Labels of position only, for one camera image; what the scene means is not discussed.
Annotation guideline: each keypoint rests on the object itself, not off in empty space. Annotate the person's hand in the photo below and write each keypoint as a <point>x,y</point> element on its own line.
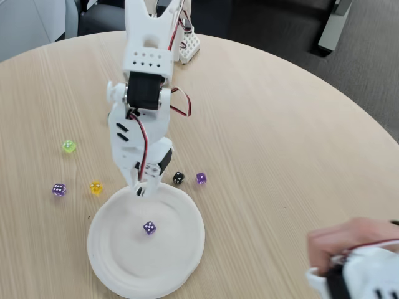
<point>343,236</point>

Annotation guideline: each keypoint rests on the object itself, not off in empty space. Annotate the purple translucent die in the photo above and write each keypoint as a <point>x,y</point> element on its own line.
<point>59,189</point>
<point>201,178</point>
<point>150,228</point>

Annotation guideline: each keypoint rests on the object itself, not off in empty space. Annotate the white paper plate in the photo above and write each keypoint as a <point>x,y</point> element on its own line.
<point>146,249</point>

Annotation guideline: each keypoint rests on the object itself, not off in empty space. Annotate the black die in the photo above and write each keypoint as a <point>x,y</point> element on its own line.
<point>178,178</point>

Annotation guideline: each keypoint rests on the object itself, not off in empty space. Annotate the dark grey chair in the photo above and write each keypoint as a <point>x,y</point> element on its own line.
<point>103,18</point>

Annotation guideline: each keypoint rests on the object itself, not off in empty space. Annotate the grey desk leg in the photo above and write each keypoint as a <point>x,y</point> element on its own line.
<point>332,28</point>

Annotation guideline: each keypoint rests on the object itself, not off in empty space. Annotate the light grey cabinet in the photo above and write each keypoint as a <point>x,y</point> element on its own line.
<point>25,25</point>

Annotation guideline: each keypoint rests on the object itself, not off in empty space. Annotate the lime translucent die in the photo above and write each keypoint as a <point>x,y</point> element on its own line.
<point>69,146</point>

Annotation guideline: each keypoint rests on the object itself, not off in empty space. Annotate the yellow translucent die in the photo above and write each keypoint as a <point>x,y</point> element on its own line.
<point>96,187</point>

